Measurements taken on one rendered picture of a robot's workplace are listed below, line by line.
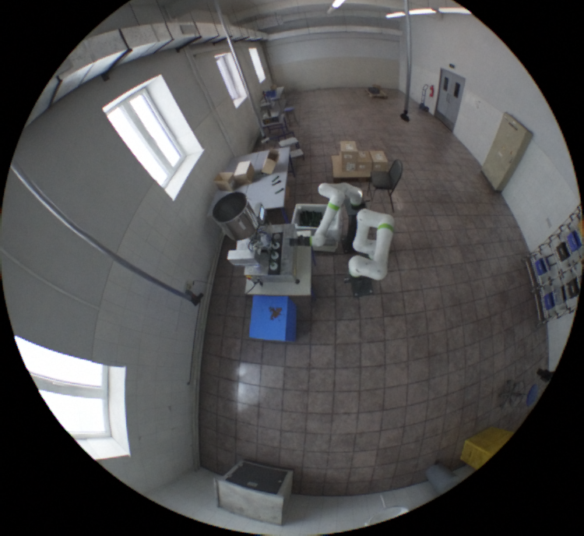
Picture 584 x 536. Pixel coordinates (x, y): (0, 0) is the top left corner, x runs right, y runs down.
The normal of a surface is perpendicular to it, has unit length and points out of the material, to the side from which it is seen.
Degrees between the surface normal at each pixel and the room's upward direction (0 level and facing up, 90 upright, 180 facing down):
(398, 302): 0
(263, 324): 0
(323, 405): 0
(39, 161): 90
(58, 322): 90
